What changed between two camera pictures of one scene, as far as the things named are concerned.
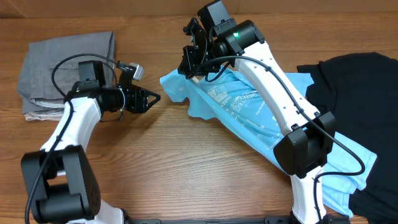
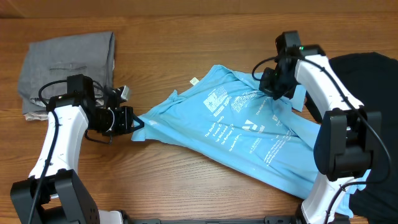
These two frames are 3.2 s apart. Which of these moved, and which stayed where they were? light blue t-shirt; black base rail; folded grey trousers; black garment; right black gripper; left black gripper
Moved: left black gripper; right black gripper; light blue t-shirt
Stayed: black base rail; black garment; folded grey trousers
